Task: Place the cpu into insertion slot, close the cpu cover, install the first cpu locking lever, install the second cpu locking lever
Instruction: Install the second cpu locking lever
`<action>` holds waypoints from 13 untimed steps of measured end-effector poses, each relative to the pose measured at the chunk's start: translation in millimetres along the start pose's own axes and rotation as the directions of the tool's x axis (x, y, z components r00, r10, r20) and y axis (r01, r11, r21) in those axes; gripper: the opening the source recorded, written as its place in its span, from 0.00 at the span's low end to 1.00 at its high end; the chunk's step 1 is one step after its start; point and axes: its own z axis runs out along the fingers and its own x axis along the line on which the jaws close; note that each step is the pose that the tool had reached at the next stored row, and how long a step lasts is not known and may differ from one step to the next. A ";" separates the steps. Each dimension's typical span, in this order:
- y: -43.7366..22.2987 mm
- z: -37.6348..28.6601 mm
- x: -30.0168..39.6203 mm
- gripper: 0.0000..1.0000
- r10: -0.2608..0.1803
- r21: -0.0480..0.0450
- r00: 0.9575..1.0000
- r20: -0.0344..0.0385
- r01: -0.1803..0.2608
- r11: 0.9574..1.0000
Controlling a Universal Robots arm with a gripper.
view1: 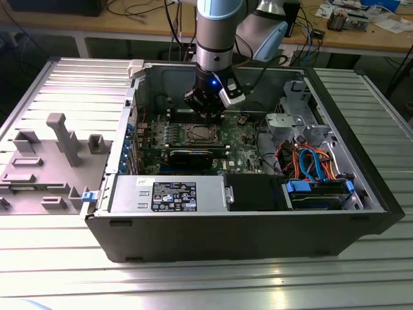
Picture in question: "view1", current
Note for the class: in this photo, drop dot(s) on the silver square CPU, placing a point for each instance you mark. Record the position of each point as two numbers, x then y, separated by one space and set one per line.
200 132

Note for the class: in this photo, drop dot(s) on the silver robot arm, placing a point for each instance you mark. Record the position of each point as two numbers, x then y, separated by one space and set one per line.
214 35

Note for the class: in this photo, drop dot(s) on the black RAM slot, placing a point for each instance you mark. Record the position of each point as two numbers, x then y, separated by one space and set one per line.
182 113
193 147
184 116
193 144
185 119

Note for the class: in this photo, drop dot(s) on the round coin battery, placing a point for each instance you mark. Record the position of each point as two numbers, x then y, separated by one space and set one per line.
242 120

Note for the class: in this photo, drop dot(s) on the beige plastic case latch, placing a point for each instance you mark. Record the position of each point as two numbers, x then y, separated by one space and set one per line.
135 68

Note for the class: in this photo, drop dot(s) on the black graphics card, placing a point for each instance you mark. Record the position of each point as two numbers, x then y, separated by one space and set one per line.
190 158

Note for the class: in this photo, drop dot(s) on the green motherboard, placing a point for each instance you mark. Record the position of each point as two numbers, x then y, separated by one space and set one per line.
238 155

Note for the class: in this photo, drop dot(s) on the grey metal disk bay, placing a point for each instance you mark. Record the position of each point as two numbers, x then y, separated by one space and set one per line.
284 122

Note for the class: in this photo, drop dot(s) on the blue card retention clip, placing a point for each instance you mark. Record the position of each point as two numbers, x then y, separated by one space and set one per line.
124 156
130 129
122 168
127 142

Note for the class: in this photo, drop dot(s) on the wooden workbench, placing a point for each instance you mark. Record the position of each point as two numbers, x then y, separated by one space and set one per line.
135 27

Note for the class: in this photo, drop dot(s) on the tall black desktop box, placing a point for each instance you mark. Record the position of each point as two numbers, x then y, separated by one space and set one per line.
293 19

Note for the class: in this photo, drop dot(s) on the small black adapter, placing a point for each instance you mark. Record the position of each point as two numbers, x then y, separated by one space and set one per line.
318 34

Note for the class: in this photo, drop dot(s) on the grey power supply unit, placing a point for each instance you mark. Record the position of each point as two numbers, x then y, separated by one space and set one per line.
129 193

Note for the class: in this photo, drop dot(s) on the small printed paper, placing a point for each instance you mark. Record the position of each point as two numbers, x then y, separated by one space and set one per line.
324 10

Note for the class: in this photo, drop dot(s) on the copper coil heat sink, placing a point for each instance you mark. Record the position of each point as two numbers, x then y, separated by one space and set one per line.
337 21

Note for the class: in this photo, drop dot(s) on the black open PC case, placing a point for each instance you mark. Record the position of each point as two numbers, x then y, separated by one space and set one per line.
226 239

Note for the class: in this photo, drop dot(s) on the hard disk in blue carrier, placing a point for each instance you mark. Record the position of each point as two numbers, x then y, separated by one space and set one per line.
316 201

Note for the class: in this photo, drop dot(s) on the blue plastic case latch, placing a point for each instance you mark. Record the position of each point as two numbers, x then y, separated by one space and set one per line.
89 197

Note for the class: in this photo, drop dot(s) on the small metal device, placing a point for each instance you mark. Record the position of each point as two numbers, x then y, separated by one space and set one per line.
358 22

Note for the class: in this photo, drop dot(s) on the wide black equipment case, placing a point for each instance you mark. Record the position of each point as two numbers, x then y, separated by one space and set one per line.
55 8

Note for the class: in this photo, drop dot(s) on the grey parts rack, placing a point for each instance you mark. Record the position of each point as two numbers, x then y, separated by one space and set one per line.
48 168

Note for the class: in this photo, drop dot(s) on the blue cardboard box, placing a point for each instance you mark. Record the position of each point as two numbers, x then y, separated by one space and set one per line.
380 4

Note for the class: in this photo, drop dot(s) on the white paper sheets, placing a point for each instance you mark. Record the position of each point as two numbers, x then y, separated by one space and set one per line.
392 26

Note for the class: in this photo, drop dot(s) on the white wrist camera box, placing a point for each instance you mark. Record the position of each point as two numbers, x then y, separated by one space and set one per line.
230 97

